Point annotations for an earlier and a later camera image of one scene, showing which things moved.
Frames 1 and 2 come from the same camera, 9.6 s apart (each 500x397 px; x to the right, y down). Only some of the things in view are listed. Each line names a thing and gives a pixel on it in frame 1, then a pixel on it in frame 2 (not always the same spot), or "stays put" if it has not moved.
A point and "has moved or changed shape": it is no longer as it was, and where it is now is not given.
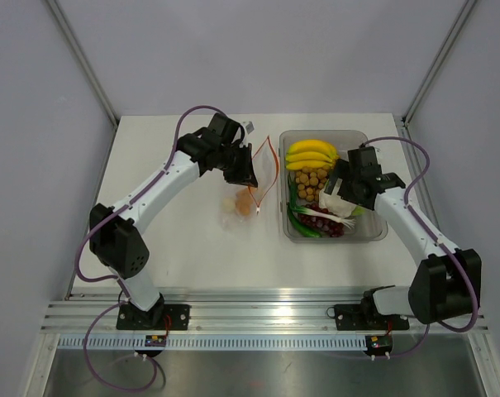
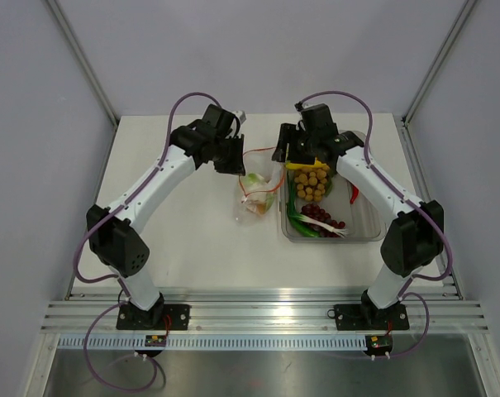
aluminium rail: x=234 y=310 stays put
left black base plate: x=159 y=317 stays put
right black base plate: x=365 y=317 stays put
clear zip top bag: x=240 y=202 has moved or changed shape
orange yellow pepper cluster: x=241 y=203 to x=259 y=208
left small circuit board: x=155 y=340 stays put
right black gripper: x=342 y=169 to x=286 y=136
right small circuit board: x=378 y=343 stays put
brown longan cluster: x=310 y=181 stays put
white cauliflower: x=334 y=203 to x=257 y=190
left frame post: x=84 y=60 stays put
